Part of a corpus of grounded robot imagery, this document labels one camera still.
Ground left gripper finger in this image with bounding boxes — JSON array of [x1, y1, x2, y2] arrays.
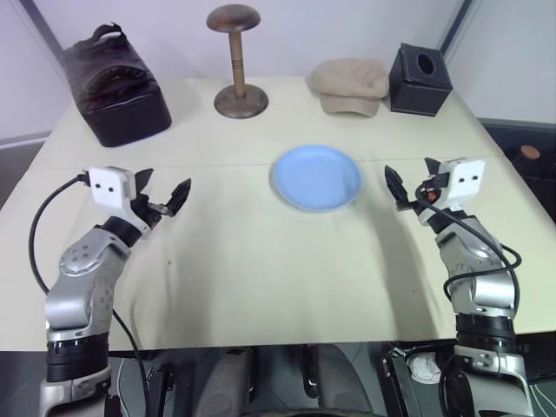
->
[[157, 177, 193, 217], [131, 168, 155, 204]]

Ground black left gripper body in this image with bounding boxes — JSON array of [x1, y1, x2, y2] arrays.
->
[[130, 194, 161, 230]]

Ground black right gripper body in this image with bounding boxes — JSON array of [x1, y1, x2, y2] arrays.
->
[[414, 173, 449, 226]]

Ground blue round plate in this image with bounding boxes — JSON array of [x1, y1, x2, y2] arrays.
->
[[272, 144, 362, 214]]

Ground black tissue box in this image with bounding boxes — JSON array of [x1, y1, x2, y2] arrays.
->
[[387, 42, 453, 118]]

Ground dark brown leather bag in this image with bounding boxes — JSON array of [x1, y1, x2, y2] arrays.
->
[[60, 22, 174, 149]]

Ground dark side table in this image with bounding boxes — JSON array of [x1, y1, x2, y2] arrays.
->
[[476, 116, 556, 212]]

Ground cream tablecloth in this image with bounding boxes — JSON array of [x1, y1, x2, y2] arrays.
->
[[0, 76, 556, 352]]

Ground beige flat cap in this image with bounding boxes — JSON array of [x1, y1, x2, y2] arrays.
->
[[308, 58, 390, 119]]

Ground wooden hat stand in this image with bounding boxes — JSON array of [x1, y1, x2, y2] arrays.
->
[[206, 3, 271, 119]]

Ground white crumpled cloth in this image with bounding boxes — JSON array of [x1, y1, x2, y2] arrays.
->
[[410, 353, 443, 384]]

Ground grey rounded robot leg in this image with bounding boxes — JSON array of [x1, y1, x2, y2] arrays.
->
[[202, 346, 262, 417]]

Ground black box under table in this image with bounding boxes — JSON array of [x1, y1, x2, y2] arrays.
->
[[381, 345, 457, 417]]

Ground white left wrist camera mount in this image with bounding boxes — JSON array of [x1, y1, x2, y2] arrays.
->
[[88, 165, 151, 240]]

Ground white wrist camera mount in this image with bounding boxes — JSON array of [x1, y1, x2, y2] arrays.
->
[[88, 165, 151, 240], [437, 158, 487, 210]]

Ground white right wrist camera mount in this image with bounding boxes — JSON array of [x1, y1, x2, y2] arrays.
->
[[437, 158, 487, 210]]

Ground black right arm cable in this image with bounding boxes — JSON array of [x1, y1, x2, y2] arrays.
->
[[412, 184, 522, 301]]

